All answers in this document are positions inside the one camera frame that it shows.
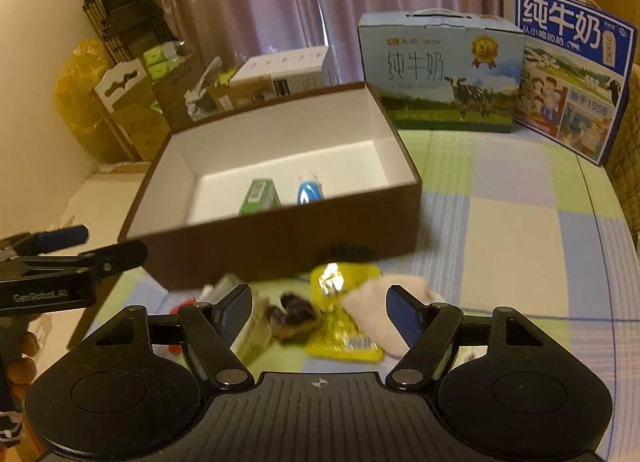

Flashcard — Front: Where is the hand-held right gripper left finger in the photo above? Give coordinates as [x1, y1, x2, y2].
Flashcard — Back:
[75, 284, 255, 393]

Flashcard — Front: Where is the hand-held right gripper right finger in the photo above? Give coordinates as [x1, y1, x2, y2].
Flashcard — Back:
[385, 284, 556, 393]

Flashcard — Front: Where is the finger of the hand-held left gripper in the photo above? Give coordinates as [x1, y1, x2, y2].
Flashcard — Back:
[80, 239, 149, 274]
[15, 225, 90, 255]

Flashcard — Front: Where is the pale cloth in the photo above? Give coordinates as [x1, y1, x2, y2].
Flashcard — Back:
[341, 275, 448, 358]

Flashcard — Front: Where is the yellow snack packet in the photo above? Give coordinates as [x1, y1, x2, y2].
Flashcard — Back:
[306, 262, 386, 362]

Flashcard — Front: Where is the brown cardboard box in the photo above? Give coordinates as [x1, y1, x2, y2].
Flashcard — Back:
[117, 81, 423, 291]

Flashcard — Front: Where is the person's left hand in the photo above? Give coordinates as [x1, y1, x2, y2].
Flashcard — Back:
[5, 329, 41, 389]

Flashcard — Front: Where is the dark brown small item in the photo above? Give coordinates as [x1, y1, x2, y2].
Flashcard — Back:
[265, 292, 321, 340]

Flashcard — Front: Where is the flat white cardboard box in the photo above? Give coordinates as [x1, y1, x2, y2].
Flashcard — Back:
[62, 162, 151, 243]

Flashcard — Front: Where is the green carton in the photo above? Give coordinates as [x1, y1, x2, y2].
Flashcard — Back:
[237, 178, 281, 215]

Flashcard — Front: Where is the blue and white bottle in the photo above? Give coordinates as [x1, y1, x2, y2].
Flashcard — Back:
[295, 171, 326, 205]

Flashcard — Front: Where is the cardboard box with hanger cutout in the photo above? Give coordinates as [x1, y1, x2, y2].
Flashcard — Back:
[92, 61, 168, 161]

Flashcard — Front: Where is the yellow plastic bag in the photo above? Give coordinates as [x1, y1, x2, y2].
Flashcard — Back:
[54, 38, 118, 160]

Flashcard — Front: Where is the checked tablecloth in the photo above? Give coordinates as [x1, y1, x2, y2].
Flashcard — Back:
[65, 127, 640, 462]

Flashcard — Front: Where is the open cardboard box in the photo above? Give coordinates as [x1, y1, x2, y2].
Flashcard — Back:
[150, 55, 211, 128]

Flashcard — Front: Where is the crumpled white wrapper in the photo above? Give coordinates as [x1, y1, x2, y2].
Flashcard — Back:
[185, 56, 223, 120]

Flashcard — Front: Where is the small cardboard box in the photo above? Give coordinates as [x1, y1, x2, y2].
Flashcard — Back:
[207, 67, 242, 110]

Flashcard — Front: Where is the black folding ladder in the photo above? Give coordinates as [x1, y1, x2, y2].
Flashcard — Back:
[81, 0, 176, 68]

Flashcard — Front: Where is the light blue milk case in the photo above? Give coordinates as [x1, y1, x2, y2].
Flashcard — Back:
[357, 9, 526, 134]

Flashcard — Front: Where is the dark blue milk case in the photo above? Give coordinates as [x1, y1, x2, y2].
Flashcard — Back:
[512, 0, 637, 165]

